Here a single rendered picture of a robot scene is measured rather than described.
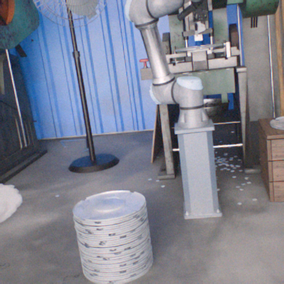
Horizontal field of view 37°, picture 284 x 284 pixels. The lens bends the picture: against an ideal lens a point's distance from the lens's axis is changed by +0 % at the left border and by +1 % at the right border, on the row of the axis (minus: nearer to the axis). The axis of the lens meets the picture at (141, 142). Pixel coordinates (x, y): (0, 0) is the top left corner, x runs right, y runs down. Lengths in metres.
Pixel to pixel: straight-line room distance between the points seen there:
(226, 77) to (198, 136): 0.70
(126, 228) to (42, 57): 2.86
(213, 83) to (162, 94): 0.62
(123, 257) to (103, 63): 2.69
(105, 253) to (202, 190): 0.67
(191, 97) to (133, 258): 0.78
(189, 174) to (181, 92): 0.40
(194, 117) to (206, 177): 0.29
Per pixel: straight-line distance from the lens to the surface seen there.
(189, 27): 2.71
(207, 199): 2.09
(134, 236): 1.63
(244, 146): 2.63
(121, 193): 1.80
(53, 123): 4.32
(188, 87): 1.97
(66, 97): 4.22
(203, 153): 2.02
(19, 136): 3.58
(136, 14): 1.96
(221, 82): 2.60
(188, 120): 1.99
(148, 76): 2.60
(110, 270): 1.66
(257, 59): 4.01
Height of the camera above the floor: 0.89
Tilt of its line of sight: 14 degrees down
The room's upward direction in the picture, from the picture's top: 7 degrees counter-clockwise
